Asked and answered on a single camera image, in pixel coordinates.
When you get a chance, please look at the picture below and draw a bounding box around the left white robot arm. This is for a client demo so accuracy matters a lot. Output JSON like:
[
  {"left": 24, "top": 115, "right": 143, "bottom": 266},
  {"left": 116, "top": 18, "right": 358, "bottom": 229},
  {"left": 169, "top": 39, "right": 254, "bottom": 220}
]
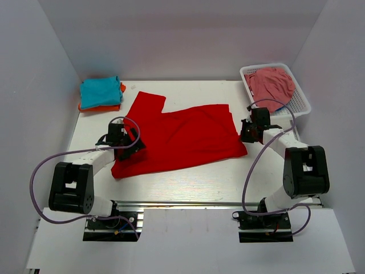
[{"left": 48, "top": 117, "right": 145, "bottom": 228}]

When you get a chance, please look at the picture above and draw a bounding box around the white plastic basket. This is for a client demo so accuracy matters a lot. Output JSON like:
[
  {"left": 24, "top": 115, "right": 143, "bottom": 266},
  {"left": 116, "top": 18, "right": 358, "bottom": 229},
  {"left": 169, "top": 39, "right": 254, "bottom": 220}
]
[{"left": 240, "top": 63, "right": 311, "bottom": 119}]

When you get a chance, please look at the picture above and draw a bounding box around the red t-shirt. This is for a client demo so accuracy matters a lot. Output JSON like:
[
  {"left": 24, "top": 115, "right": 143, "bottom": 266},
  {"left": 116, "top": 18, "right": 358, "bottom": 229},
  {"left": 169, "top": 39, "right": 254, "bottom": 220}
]
[{"left": 111, "top": 91, "right": 248, "bottom": 179}]

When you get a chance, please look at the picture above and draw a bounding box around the folded teal t-shirt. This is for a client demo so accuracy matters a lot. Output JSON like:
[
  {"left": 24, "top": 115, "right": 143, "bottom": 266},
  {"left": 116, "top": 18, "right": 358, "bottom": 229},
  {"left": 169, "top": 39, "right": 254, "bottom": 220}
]
[{"left": 79, "top": 76, "right": 123, "bottom": 110}]

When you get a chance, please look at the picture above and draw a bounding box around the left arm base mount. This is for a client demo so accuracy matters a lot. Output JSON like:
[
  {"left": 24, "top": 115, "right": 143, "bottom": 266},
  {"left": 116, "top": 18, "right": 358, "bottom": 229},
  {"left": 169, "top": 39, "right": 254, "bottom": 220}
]
[{"left": 83, "top": 206, "right": 143, "bottom": 243}]

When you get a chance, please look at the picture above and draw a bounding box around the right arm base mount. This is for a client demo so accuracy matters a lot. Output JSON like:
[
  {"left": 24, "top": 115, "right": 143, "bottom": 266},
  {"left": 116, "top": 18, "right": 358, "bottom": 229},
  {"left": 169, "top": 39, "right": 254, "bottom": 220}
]
[{"left": 232, "top": 211, "right": 293, "bottom": 243}]

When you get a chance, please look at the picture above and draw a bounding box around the folded orange t-shirt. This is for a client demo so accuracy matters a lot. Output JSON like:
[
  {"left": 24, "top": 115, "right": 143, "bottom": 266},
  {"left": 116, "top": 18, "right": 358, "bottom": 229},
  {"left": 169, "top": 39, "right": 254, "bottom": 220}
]
[{"left": 78, "top": 83, "right": 126, "bottom": 112}]

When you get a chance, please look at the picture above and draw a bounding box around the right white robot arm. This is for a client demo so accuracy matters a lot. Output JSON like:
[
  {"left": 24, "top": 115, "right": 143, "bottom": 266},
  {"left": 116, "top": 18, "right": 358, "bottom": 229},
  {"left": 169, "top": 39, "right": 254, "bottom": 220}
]
[{"left": 240, "top": 106, "right": 330, "bottom": 228}]

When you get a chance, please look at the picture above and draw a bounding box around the pink t-shirt in basket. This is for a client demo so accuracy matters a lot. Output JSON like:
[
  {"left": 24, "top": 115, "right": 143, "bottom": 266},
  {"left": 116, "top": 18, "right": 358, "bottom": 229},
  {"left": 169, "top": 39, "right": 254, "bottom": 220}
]
[{"left": 245, "top": 67, "right": 295, "bottom": 113}]

